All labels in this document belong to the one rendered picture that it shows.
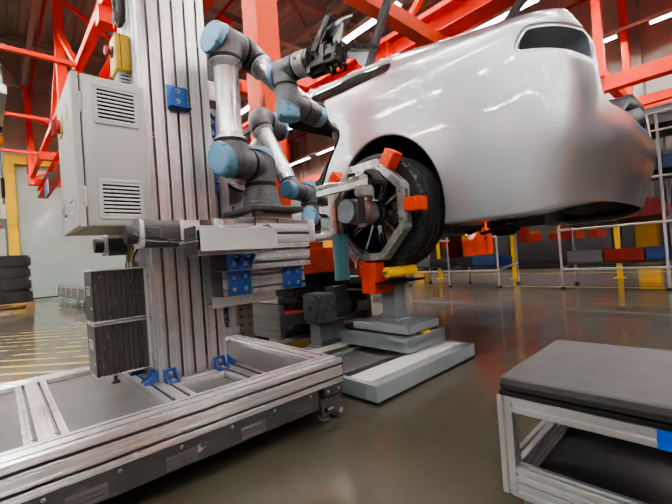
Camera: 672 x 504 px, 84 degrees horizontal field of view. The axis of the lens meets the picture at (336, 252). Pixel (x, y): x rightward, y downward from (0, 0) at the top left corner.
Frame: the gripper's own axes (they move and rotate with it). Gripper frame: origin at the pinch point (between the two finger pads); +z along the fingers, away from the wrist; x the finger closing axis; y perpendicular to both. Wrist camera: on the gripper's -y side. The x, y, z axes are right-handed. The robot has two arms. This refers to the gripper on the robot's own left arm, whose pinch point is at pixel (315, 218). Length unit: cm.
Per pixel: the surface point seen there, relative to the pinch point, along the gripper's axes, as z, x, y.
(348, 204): -5.1, 18.2, -5.2
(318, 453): -81, 2, 83
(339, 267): 5.7, 11.0, 27.5
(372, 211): 1.4, 30.9, -1.4
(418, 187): -9, 54, -11
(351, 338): 22, 15, 70
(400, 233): -9.8, 43.3, 12.1
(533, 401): -124, 50, 53
